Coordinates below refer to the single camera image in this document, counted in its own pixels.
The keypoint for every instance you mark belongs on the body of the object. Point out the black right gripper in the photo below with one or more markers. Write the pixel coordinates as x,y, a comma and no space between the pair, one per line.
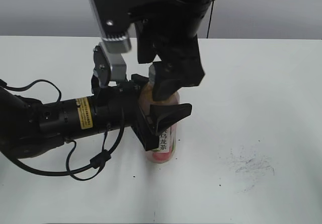
172,48

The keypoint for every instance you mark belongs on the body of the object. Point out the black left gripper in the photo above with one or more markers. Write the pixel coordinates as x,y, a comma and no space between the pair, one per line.
117,105

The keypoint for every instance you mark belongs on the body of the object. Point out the peach oolong tea bottle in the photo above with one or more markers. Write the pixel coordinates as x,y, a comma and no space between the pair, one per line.
167,140

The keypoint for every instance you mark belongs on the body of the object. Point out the white bottle cap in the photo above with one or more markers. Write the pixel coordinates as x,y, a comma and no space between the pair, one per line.
151,74

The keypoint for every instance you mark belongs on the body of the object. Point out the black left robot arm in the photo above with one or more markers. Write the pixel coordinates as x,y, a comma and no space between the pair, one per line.
30,128

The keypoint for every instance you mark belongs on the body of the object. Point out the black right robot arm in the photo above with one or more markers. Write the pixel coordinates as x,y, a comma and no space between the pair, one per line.
166,10

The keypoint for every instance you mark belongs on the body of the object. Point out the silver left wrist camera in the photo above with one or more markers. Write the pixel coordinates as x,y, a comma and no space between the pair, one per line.
108,67

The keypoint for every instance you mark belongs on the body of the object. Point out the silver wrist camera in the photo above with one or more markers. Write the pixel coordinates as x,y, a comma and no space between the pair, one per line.
114,22
108,67

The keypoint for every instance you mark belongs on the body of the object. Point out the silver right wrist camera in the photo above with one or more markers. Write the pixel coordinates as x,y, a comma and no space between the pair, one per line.
114,22

